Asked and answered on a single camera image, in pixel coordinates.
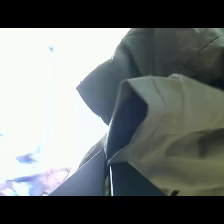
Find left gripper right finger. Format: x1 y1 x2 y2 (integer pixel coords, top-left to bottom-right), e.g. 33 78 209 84
109 161 167 197

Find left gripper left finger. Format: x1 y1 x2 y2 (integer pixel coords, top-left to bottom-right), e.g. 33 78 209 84
49 148 109 197

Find olive green shirt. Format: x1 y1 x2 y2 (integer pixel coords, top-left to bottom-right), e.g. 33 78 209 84
75 27 224 197

